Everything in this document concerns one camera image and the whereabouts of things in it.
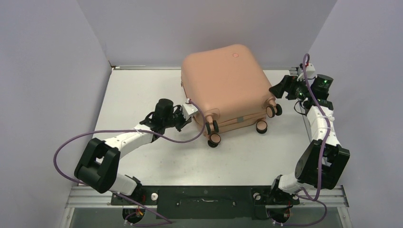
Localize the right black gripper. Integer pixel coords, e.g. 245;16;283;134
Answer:
269;75;313;101

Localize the pink hard-shell suitcase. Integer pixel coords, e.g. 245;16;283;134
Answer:
181;44;282;148

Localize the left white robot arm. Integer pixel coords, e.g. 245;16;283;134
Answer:
74;98;198;204

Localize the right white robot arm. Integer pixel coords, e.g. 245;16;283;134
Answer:
268;74;350;203

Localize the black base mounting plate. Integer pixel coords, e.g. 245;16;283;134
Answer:
130;185;300;219

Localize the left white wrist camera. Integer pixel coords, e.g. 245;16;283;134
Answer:
182;104;199;120

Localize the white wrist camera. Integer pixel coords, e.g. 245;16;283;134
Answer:
182;104;199;120
297;63;316;81

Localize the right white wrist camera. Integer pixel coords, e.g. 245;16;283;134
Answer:
297;63;316;81

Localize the aluminium frame rail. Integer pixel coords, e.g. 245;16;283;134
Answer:
61;186;353;228

